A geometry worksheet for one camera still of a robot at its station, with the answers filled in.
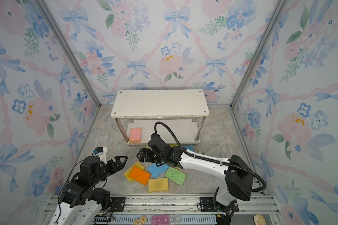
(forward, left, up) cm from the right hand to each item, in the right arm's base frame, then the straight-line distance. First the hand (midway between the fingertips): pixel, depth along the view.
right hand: (142, 156), depth 75 cm
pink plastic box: (-27, -11, -15) cm, 32 cm away
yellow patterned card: (-27, 0, -15) cm, 31 cm away
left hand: (-2, +10, 0) cm, 10 cm away
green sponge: (-5, -18, -15) cm, 24 cm away
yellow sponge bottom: (-10, -8, -15) cm, 20 cm away
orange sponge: (-5, +3, -16) cm, 17 cm away
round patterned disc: (-26, -59, -17) cm, 67 cm away
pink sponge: (+16, +8, -5) cm, 19 cm away
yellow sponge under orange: (-4, +11, -14) cm, 19 cm away
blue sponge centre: (-2, -6, -15) cm, 16 cm away
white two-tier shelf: (+17, -21, +17) cm, 32 cm away
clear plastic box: (-26, -17, -15) cm, 34 cm away
